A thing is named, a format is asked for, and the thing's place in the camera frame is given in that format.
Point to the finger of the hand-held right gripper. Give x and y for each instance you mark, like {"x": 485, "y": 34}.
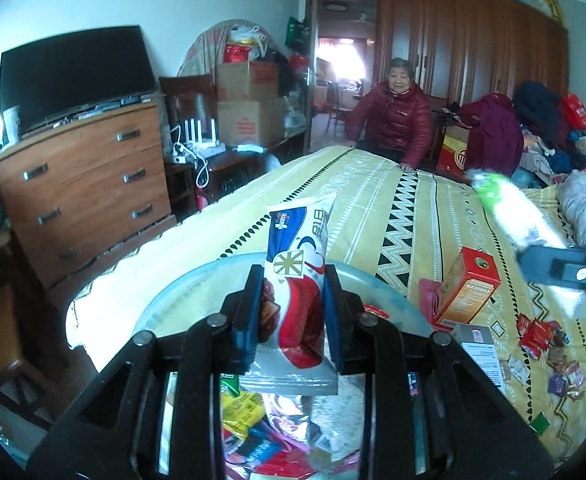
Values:
{"x": 563, "y": 267}

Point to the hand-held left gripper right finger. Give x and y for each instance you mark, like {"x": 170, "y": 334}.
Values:
{"x": 334, "y": 330}

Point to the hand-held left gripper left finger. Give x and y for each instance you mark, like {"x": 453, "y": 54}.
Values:
{"x": 245, "y": 330}

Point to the white blue red snack packet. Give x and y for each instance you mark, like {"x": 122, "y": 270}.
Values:
{"x": 295, "y": 280}

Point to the clear round basin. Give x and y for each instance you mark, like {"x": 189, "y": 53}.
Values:
{"x": 193, "y": 285}

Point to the white green snack packet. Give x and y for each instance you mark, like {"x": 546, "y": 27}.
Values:
{"x": 518, "y": 210}

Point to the yellow snack packet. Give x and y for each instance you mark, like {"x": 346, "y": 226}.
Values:
{"x": 243, "y": 415}

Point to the scattered small candy packets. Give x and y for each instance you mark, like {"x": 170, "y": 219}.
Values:
{"x": 548, "y": 355}

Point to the red box green emblem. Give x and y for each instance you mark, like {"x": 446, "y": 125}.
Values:
{"x": 465, "y": 290}

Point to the pile of clothes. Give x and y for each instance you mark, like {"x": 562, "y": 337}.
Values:
{"x": 573, "y": 155}

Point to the black box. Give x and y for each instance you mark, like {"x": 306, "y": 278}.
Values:
{"x": 480, "y": 355}

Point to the yellow patterned bedsheet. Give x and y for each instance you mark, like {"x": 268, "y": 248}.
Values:
{"x": 373, "y": 200}

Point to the purple coat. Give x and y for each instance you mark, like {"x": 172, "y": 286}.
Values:
{"x": 495, "y": 130}

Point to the red gift box gold emblem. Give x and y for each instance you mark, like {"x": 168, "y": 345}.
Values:
{"x": 453, "y": 155}

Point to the red bag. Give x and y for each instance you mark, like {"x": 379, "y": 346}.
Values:
{"x": 575, "y": 110}

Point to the dark navy coat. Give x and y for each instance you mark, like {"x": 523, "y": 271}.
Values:
{"x": 538, "y": 110}

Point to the white router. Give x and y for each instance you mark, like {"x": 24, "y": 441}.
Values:
{"x": 200, "y": 140}

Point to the large cardboard box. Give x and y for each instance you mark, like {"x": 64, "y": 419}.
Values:
{"x": 250, "y": 122}

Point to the wooden dresser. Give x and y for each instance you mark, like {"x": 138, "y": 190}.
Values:
{"x": 88, "y": 185}

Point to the wooden stool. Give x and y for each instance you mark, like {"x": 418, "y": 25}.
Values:
{"x": 28, "y": 390}

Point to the wooden chair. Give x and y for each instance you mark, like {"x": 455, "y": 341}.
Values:
{"x": 188, "y": 100}

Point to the wooden wardrobe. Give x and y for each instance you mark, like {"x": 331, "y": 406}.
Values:
{"x": 473, "y": 35}

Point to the small cardboard box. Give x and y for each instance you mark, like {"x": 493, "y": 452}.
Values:
{"x": 245, "y": 80}

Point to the grey door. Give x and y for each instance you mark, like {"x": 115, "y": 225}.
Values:
{"x": 311, "y": 60}

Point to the green bag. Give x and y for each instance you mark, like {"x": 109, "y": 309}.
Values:
{"x": 295, "y": 30}

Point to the black television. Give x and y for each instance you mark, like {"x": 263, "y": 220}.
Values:
{"x": 73, "y": 75}

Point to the white cup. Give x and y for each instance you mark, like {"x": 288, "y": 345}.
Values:
{"x": 12, "y": 125}

